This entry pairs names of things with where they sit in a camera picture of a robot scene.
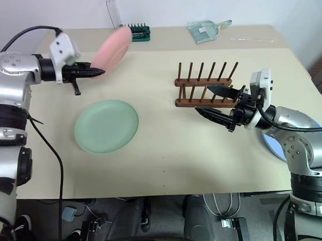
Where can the green plate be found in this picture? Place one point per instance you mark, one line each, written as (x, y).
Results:
(107, 126)

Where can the blue plate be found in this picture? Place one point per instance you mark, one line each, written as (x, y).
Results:
(274, 145)

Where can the blue foot pedal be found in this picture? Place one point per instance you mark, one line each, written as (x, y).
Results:
(69, 213)

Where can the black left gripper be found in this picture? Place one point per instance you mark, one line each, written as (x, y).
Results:
(69, 72)

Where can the green screwdriver bit set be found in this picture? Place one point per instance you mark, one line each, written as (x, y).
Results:
(140, 35)

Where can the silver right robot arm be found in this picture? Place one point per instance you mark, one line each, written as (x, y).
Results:
(299, 147)

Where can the dark grey rounded shape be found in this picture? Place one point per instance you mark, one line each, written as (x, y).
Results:
(197, 219)

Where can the clear plastic container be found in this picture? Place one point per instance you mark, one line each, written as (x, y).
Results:
(114, 11)

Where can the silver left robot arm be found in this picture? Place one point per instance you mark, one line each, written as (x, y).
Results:
(8, 78)

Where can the wooden dish rack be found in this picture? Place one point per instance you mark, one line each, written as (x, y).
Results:
(202, 83)

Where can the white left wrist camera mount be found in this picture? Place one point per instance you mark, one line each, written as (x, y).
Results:
(62, 48)

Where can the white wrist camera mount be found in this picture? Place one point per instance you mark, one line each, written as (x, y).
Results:
(264, 87)
(62, 48)

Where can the clear thin plastic stick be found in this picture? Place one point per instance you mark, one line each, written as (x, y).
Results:
(253, 39)

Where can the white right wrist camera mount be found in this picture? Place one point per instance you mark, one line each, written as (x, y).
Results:
(264, 87)

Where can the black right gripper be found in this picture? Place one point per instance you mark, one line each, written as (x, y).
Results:
(244, 113)

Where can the pink plate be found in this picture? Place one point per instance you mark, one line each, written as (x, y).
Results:
(112, 49)

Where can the black metal bracket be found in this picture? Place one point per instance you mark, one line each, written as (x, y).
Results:
(234, 227)

